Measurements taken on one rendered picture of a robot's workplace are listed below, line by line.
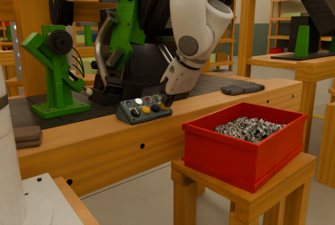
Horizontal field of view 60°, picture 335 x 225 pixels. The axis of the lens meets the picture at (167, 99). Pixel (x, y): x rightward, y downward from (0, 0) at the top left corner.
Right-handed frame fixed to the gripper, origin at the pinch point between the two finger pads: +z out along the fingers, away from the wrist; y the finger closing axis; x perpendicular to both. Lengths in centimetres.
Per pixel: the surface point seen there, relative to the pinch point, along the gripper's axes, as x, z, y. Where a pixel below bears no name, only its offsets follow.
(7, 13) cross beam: 71, 18, -25
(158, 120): -3.6, 4.6, -3.9
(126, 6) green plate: 38.3, -7.4, 4.3
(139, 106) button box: 2.3, 3.4, -7.6
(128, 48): 25.0, 0.6, 0.2
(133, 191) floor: 23, 132, 49
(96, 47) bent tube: 38.5, 10.6, -2.8
